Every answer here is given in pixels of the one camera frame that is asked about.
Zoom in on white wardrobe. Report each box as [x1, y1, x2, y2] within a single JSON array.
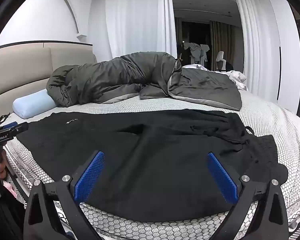
[[265, 0, 300, 115]]

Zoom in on white curtain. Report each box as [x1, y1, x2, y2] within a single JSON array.
[[230, 0, 282, 100], [105, 0, 177, 60]]

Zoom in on black pants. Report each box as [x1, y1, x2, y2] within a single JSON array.
[[15, 109, 289, 223]]

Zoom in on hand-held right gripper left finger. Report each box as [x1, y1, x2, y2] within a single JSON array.
[[24, 150, 105, 240]]

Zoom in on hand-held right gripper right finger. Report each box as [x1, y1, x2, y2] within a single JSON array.
[[206, 152, 290, 240]]

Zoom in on light blue pillow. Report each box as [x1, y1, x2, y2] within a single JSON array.
[[12, 89, 57, 119]]

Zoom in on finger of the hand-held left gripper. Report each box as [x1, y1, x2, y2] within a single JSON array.
[[2, 121, 29, 137]]

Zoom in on beige curtain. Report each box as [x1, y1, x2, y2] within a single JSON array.
[[210, 21, 235, 70]]

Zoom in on pink cloth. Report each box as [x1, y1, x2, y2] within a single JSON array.
[[2, 181, 18, 198]]

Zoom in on crumpled white sheet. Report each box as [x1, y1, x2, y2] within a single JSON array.
[[182, 64, 249, 92]]

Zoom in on clothes on rack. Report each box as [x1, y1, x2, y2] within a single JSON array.
[[184, 42, 210, 64]]

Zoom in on honeycomb patterned mattress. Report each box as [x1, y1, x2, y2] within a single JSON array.
[[0, 90, 300, 240]]

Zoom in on grey-green duvet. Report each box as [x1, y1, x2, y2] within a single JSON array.
[[46, 52, 242, 111]]

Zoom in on beige padded headboard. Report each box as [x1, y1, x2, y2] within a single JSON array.
[[0, 42, 97, 128]]

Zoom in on white office chair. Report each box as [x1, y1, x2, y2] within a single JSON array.
[[216, 51, 227, 72]]

